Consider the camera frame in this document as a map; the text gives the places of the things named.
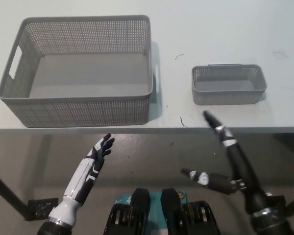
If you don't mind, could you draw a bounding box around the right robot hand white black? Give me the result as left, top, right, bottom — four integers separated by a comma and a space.
180, 110, 285, 218

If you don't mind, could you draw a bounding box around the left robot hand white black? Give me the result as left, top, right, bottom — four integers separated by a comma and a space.
48, 133, 115, 225

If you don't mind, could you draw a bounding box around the large grey perforated basket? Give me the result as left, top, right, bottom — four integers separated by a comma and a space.
0, 14, 160, 128

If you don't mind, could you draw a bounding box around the small grey perforated basket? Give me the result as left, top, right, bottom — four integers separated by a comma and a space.
191, 64, 268, 106

